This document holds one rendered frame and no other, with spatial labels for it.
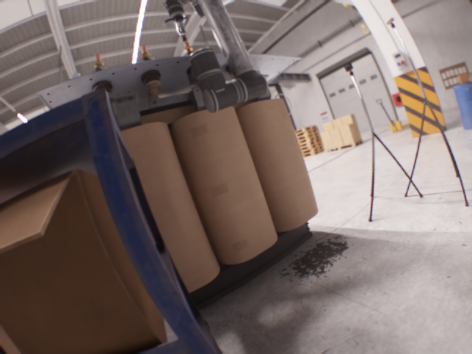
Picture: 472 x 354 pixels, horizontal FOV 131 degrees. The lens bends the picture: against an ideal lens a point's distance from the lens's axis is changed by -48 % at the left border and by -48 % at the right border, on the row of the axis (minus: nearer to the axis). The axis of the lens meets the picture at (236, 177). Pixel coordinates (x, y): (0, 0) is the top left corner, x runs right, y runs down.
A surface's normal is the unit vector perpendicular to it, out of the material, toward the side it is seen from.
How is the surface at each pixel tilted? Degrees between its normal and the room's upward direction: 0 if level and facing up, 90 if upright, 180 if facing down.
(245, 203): 90
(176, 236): 90
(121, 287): 90
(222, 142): 90
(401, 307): 0
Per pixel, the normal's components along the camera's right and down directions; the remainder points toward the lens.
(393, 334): -0.32, -0.94
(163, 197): 0.47, -0.10
